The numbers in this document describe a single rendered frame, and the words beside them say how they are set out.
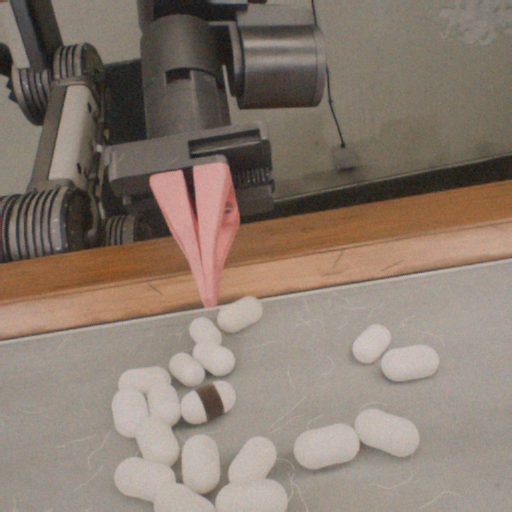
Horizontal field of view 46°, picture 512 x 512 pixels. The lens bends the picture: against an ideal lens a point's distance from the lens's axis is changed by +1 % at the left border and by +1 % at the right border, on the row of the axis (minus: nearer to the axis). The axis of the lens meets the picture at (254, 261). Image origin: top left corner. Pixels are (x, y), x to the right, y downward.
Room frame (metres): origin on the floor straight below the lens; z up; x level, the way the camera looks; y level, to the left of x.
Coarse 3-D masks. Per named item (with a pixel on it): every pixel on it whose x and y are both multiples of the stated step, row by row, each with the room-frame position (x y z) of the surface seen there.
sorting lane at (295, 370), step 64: (192, 320) 0.43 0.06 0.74; (320, 320) 0.39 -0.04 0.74; (384, 320) 0.38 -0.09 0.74; (448, 320) 0.37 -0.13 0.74; (0, 384) 0.38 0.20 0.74; (64, 384) 0.37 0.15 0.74; (256, 384) 0.33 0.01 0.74; (320, 384) 0.32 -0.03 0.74; (384, 384) 0.31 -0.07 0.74; (448, 384) 0.30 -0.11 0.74; (0, 448) 0.31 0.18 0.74; (64, 448) 0.30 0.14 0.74; (128, 448) 0.29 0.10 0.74; (448, 448) 0.25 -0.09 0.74
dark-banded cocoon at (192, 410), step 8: (216, 384) 0.31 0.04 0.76; (224, 384) 0.31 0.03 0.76; (192, 392) 0.31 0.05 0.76; (224, 392) 0.30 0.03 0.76; (232, 392) 0.31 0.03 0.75; (184, 400) 0.30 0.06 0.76; (192, 400) 0.30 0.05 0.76; (224, 400) 0.30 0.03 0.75; (232, 400) 0.30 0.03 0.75; (184, 408) 0.30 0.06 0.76; (192, 408) 0.30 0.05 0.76; (200, 408) 0.30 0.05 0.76; (224, 408) 0.30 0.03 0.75; (184, 416) 0.30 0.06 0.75; (192, 416) 0.29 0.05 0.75; (200, 416) 0.29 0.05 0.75
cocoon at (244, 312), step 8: (232, 304) 0.41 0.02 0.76; (240, 304) 0.40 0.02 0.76; (248, 304) 0.40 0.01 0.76; (256, 304) 0.41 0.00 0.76; (224, 312) 0.40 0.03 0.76; (232, 312) 0.40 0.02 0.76; (240, 312) 0.40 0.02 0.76; (248, 312) 0.40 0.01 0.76; (256, 312) 0.40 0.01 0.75; (224, 320) 0.39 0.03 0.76; (232, 320) 0.39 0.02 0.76; (240, 320) 0.39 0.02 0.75; (248, 320) 0.40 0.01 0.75; (256, 320) 0.40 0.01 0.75; (224, 328) 0.39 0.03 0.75; (232, 328) 0.39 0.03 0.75; (240, 328) 0.39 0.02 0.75
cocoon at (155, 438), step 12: (144, 420) 0.29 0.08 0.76; (156, 420) 0.29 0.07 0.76; (144, 432) 0.28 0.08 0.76; (156, 432) 0.27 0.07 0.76; (168, 432) 0.28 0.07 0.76; (144, 444) 0.27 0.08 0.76; (156, 444) 0.27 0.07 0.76; (168, 444) 0.27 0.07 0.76; (144, 456) 0.27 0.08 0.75; (156, 456) 0.26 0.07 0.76; (168, 456) 0.26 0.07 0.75
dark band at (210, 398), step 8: (208, 384) 0.31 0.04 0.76; (200, 392) 0.30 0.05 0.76; (208, 392) 0.30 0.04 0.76; (216, 392) 0.30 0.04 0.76; (200, 400) 0.30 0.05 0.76; (208, 400) 0.30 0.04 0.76; (216, 400) 0.30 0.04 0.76; (208, 408) 0.30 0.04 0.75; (216, 408) 0.30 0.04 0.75; (208, 416) 0.30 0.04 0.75; (216, 416) 0.30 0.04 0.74
